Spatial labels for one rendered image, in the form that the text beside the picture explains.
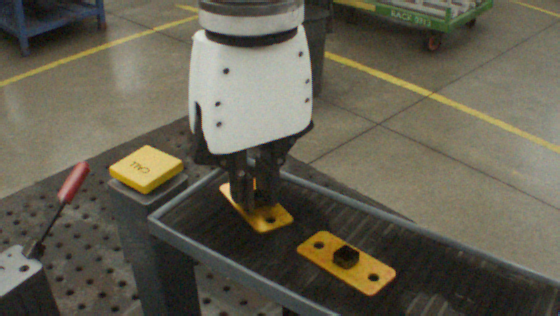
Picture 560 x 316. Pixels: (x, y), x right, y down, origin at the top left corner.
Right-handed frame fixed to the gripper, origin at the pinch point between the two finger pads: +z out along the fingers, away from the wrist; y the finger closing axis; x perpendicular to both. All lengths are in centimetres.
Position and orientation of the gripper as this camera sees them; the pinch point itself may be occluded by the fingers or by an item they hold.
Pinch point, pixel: (254, 183)
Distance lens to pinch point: 52.5
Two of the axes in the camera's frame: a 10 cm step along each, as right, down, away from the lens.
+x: 5.1, 4.6, -7.2
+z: 0.0, 8.4, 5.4
